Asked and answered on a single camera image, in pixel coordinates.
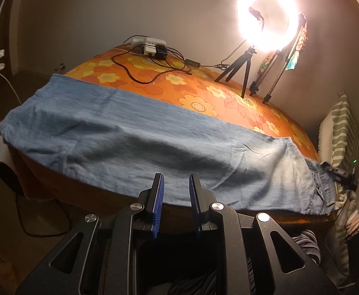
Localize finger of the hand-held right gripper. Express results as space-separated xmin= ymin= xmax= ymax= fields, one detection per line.
xmin=322 ymin=163 xmax=358 ymax=189

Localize blue denim pants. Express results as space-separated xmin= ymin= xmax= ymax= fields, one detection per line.
xmin=0 ymin=74 xmax=337 ymax=216

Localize black cable with inline switch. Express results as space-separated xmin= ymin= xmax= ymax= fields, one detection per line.
xmin=167 ymin=47 xmax=248 ymax=71

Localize white power strip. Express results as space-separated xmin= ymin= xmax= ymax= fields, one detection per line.
xmin=132 ymin=36 xmax=167 ymax=48

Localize black floor cable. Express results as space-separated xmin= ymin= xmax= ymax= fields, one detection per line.
xmin=15 ymin=191 xmax=71 ymax=238

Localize folded grey tripod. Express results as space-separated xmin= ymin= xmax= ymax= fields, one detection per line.
xmin=250 ymin=12 xmax=307 ymax=103

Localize small black tripod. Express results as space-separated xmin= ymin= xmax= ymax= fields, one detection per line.
xmin=214 ymin=45 xmax=258 ymax=99

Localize black charger cable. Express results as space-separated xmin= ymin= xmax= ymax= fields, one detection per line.
xmin=112 ymin=47 xmax=195 ymax=84

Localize green striped white blanket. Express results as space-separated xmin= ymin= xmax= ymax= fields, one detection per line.
xmin=324 ymin=187 xmax=359 ymax=286

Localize white lamp cable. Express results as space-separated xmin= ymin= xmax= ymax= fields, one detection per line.
xmin=0 ymin=69 xmax=23 ymax=105

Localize green patterned fringed cushion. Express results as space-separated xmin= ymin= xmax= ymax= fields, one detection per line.
xmin=318 ymin=92 xmax=359 ymax=168

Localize colourful hanging cloth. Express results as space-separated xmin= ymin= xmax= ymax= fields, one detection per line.
xmin=259 ymin=26 xmax=309 ymax=74

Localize orange floral bedspread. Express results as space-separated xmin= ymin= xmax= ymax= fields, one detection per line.
xmin=14 ymin=45 xmax=337 ymax=231

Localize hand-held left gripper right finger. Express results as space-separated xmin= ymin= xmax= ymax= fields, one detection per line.
xmin=188 ymin=173 xmax=341 ymax=295

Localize bright ring light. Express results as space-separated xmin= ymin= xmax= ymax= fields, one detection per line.
xmin=237 ymin=0 xmax=300 ymax=51

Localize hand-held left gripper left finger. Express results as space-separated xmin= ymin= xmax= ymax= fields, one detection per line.
xmin=16 ymin=173 xmax=165 ymax=295

